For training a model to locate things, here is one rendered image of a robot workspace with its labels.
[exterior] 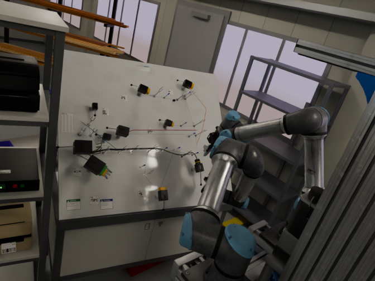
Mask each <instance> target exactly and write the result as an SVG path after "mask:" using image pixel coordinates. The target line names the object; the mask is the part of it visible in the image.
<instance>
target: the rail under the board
mask: <svg viewBox="0 0 375 281"><path fill-rule="evenodd" d="M195 207H197V206H189V207H178V208H172V209H165V210H164V211H163V210H152V211H141V212H131V213H125V214H114V215H104V216H94V217H84V218H77V219H67V220H59V216H58V220H57V228H58V231H66V230H75V229H84V228H89V227H98V226H107V225H115V224H125V223H130V222H139V221H147V220H156V219H165V218H171V217H179V216H185V213H186V212H190V211H191V210H192V209H193V208H195ZM232 208H233V206H231V205H229V204H225V203H222V205H221V207H220V211H229V210H232ZM220 211H219V212H220Z"/></svg>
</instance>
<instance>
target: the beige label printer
mask: <svg viewBox="0 0 375 281"><path fill-rule="evenodd" d="M32 241H33V238H32V212H31V205H30V202H16V203H8V204H0V254H1V253H2V248H1V244H5V243H11V242H16V251H19V250H25V249H30V248H31V247H32Z"/></svg>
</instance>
